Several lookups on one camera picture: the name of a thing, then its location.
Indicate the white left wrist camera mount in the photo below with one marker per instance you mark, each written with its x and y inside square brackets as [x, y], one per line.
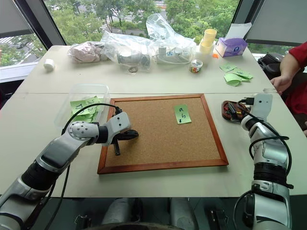
[118, 124]

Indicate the purple tissue box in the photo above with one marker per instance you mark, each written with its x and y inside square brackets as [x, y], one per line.
[230, 48]

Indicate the bagged pink cloth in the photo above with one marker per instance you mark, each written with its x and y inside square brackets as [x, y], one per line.
[84, 52]

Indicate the black bag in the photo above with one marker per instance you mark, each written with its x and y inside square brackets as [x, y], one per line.
[269, 64]

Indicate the grey window blind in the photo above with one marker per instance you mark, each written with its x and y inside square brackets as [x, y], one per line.
[12, 16]
[278, 19]

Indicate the white tape roll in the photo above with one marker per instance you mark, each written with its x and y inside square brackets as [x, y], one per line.
[49, 64]

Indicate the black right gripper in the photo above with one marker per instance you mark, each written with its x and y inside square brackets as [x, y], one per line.
[244, 111]

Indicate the person's bare forearm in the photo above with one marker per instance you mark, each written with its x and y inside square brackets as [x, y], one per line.
[290, 64]

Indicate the pale yellow plastic cup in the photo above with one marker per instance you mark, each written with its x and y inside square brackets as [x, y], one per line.
[205, 48]

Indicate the person in red shirt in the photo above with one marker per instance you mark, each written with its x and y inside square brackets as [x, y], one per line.
[299, 100]

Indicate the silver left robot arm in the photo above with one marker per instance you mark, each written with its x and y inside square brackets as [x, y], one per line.
[72, 134]

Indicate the person's bare hand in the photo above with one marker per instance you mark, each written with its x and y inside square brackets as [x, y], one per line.
[281, 82]

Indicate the dark window frame post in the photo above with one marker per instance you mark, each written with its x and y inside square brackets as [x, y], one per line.
[242, 12]
[40, 19]

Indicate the small jar of coloured pins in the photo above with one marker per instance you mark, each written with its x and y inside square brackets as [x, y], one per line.
[196, 66]

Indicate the green sticky note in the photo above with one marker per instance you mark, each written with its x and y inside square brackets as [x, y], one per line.
[242, 73]
[232, 80]
[93, 101]
[80, 106]
[227, 67]
[86, 117]

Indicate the clear plastic box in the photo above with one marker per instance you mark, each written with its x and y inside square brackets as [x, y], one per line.
[96, 89]

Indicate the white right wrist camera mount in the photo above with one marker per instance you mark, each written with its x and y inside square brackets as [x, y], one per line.
[262, 105]

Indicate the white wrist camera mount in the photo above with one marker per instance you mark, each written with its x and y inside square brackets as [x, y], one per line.
[262, 105]
[118, 124]

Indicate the stack of yellow cups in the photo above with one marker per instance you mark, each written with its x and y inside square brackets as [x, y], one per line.
[210, 36]

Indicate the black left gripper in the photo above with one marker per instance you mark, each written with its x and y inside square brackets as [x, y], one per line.
[128, 135]

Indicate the white power strip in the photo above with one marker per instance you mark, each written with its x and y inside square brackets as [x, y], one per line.
[172, 56]

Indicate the clear bag with silver parts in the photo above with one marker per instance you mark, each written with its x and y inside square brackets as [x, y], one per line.
[124, 48]

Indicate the small orange clip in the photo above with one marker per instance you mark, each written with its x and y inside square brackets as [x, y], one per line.
[215, 55]

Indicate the wood framed cork board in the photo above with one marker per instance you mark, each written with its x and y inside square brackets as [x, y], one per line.
[156, 134]

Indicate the large clear plastic bag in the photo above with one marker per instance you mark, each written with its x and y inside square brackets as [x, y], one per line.
[168, 36]

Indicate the brown oval tray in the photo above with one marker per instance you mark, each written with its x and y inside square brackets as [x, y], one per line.
[225, 115]

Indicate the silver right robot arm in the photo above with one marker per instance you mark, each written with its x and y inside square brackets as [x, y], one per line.
[266, 153]

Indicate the grey rounded shape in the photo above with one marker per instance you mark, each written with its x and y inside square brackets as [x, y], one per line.
[118, 210]
[182, 210]

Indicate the green note marked a b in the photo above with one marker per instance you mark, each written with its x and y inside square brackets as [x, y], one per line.
[184, 112]

